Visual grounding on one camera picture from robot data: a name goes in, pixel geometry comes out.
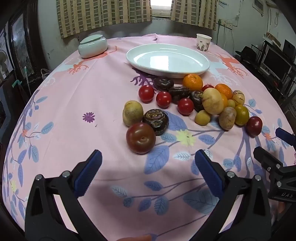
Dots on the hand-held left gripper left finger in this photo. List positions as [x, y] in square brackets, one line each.
[89, 171]

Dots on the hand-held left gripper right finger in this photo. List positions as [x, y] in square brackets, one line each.
[209, 171]

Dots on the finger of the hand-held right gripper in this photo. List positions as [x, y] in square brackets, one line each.
[263, 155]
[283, 134]

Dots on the dark red tomato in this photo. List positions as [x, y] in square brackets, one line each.
[140, 138]
[254, 126]

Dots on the green yellow tomato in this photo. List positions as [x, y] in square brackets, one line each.
[241, 115]

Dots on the brown speckled passion fruit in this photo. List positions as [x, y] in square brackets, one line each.
[227, 118]

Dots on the small yellow loquat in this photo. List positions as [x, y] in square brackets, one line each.
[202, 117]
[231, 103]

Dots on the striped pepino melon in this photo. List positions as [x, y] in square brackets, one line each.
[238, 97]

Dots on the orange tomato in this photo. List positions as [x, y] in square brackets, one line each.
[225, 100]

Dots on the red cherry tomato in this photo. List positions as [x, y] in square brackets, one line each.
[207, 87]
[163, 99]
[146, 93]
[185, 106]

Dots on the large yellow pepino melon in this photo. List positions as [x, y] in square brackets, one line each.
[212, 101]

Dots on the greenish brown passion fruit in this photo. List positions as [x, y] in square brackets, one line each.
[132, 113]

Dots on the mandarin orange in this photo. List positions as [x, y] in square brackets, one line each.
[224, 90]
[192, 81]

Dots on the white oval plate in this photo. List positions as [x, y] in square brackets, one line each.
[166, 60]

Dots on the person's right hand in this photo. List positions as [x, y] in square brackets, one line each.
[282, 207]

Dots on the computer monitor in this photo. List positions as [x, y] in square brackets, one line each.
[275, 61]

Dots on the pink printed tablecloth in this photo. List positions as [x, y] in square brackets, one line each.
[81, 92]

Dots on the black speaker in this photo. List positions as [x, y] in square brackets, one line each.
[289, 47]

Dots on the black hat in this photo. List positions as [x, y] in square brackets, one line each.
[247, 52]

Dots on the white plastic bag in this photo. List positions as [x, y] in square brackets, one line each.
[45, 73]

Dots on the floral paper cup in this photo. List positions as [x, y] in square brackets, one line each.
[203, 44]

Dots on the pale green lidded ceramic jar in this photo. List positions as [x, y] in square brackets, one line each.
[92, 48]

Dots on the white electrical box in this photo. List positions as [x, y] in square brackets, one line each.
[258, 5]

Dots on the dark wooden glass cabinet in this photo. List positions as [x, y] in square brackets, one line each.
[19, 39]

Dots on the brown checked curtain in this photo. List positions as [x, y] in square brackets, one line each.
[104, 14]
[194, 11]

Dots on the window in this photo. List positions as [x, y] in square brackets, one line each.
[161, 5]

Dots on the white wall socket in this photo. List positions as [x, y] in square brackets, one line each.
[225, 24]

